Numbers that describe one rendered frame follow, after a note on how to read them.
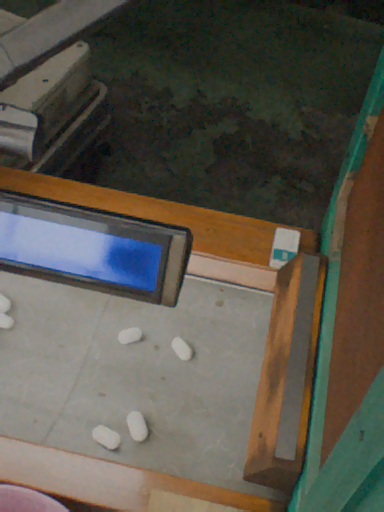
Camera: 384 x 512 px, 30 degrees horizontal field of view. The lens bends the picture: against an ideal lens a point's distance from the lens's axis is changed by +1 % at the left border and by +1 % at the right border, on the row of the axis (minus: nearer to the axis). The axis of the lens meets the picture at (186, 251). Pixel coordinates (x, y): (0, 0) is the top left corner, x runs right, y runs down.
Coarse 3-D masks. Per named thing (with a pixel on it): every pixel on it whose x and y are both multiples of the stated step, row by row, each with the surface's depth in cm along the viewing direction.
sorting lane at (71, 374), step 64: (64, 320) 99; (128, 320) 99; (192, 320) 100; (256, 320) 101; (0, 384) 92; (64, 384) 93; (128, 384) 93; (192, 384) 94; (256, 384) 95; (64, 448) 88; (128, 448) 88; (192, 448) 89
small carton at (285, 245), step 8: (280, 232) 105; (288, 232) 105; (296, 232) 105; (280, 240) 104; (288, 240) 104; (296, 240) 104; (272, 248) 104; (280, 248) 103; (288, 248) 103; (296, 248) 103; (272, 256) 102; (280, 256) 102; (288, 256) 102; (272, 264) 103; (280, 264) 102
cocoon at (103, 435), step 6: (96, 426) 88; (102, 426) 88; (96, 432) 87; (102, 432) 87; (108, 432) 87; (114, 432) 88; (96, 438) 87; (102, 438) 87; (108, 438) 87; (114, 438) 87; (120, 438) 88; (102, 444) 87; (108, 444) 87; (114, 444) 87
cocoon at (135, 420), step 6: (132, 414) 89; (138, 414) 89; (126, 420) 89; (132, 420) 88; (138, 420) 88; (144, 420) 89; (132, 426) 88; (138, 426) 88; (144, 426) 88; (132, 432) 88; (138, 432) 87; (144, 432) 88; (138, 438) 88; (144, 438) 88
